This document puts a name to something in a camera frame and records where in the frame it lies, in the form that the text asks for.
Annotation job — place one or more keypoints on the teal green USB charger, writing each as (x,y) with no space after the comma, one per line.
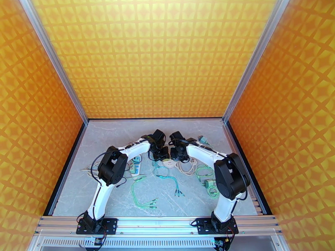
(203,140)

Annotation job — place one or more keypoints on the white power strip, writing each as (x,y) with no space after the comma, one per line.
(136,173)

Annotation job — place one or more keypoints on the light green USB charger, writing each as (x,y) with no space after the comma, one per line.
(209,183)

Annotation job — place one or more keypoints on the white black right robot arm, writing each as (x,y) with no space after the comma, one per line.
(222,208)

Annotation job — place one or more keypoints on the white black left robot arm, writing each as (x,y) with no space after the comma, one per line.
(98,203)

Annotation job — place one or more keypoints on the black table edge strip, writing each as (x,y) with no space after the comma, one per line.
(62,179)
(264,205)
(157,118)

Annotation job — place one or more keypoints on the perforated metal panel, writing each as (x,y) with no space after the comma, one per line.
(157,243)

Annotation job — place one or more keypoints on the small circuit board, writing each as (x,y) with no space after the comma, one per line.
(221,243)
(96,241)

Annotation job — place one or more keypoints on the aluminium front rail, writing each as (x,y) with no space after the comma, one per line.
(157,224)

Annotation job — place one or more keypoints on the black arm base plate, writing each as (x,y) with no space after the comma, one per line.
(202,226)
(111,225)

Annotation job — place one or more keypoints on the aluminium frame post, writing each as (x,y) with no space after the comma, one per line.
(53,59)
(255,59)

